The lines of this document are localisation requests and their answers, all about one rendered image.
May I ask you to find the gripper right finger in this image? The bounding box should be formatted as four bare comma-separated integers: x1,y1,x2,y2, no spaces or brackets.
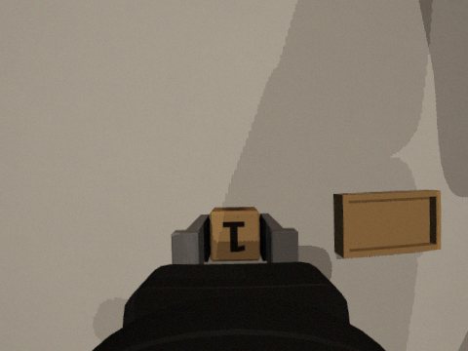
259,214,298,263

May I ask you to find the brown wooden tray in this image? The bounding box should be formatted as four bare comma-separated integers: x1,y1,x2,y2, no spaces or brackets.
333,190,441,258

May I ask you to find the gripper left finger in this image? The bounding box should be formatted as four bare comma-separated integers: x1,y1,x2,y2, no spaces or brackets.
172,214,211,264

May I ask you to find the tan wooden number cube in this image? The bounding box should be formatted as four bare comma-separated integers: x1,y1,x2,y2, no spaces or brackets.
210,207,260,261

